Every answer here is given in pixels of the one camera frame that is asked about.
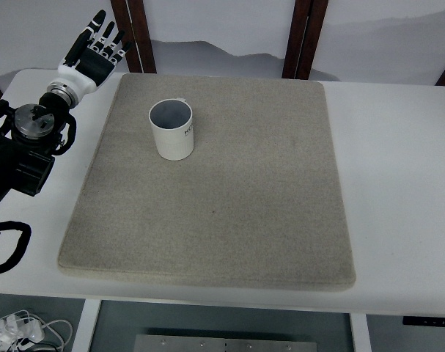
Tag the middle brown wooden screen post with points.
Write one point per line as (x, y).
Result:
(306, 25)

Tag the white ribbed cup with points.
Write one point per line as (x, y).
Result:
(171, 123)

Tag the left brown wooden screen post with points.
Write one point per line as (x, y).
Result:
(131, 17)

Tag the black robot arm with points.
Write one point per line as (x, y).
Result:
(32, 135)

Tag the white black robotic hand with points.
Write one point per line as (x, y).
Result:
(93, 56)

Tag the black desk control panel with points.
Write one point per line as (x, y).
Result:
(423, 321)

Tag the beige felt mat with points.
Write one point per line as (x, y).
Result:
(257, 204)

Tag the white power adapter with cables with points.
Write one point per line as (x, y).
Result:
(25, 331)

